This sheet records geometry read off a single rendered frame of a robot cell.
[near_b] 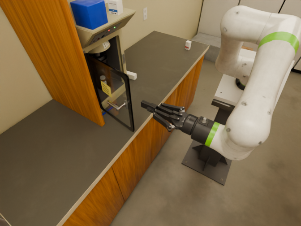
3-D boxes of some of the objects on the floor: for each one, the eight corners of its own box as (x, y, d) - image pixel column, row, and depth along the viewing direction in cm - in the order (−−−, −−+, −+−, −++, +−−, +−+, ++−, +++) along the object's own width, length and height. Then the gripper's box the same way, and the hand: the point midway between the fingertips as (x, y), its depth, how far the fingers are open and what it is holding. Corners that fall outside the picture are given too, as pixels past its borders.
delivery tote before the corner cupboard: (187, 55, 354) (190, 39, 329) (195, 47, 377) (199, 31, 353) (216, 64, 331) (222, 47, 306) (223, 55, 354) (229, 39, 330)
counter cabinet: (38, 210, 163) (-39, 167, 96) (153, 90, 280) (154, 33, 213) (90, 259, 138) (34, 249, 72) (191, 106, 255) (206, 47, 189)
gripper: (203, 108, 65) (149, 88, 74) (189, 132, 58) (131, 106, 67) (199, 121, 71) (150, 100, 80) (186, 145, 63) (133, 119, 72)
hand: (148, 106), depth 72 cm, fingers closed
